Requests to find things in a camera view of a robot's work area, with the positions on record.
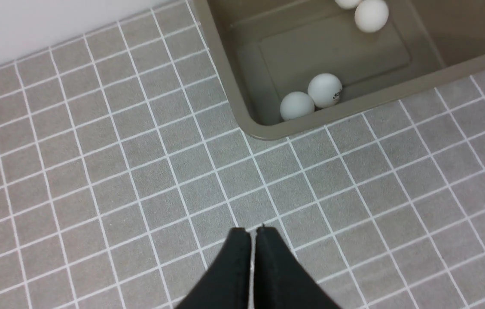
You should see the white ping-pong ball with logo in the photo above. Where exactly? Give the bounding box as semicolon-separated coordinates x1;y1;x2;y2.
354;0;389;33

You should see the plain white ping-pong ball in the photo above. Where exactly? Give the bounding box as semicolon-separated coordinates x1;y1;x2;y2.
335;0;361;10

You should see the olive brown plastic bin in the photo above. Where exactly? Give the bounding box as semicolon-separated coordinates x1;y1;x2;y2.
193;0;485;140

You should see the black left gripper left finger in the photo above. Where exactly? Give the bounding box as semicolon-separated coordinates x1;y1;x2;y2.
177;227;252;309

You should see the grey checkered tablecloth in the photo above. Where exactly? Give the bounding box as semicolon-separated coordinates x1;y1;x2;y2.
0;0;485;309

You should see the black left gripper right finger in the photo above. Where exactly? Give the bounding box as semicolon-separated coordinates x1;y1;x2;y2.
254;226;339;309

